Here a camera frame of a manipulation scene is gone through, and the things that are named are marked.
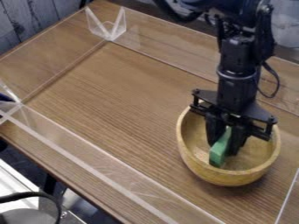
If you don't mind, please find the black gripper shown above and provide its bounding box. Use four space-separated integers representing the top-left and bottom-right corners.
190 69 276 156

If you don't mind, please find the green rectangular block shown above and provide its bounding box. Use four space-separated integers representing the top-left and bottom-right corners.
209 127 230 168

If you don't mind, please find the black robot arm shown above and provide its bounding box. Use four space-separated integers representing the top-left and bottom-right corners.
153 0 276 156

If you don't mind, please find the light wooden bowl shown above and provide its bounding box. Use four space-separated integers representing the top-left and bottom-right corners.
176 108 281 186

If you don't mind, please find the clear acrylic right panel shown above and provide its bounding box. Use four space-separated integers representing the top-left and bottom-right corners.
274 169 299 224

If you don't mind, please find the clear acrylic front wall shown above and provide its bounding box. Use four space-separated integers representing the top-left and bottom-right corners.
0 85 224 224

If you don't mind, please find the clear acrylic corner bracket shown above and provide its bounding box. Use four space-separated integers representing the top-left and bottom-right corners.
85 7 126 41

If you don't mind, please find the black cable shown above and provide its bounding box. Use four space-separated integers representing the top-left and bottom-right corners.
0 191 62 224

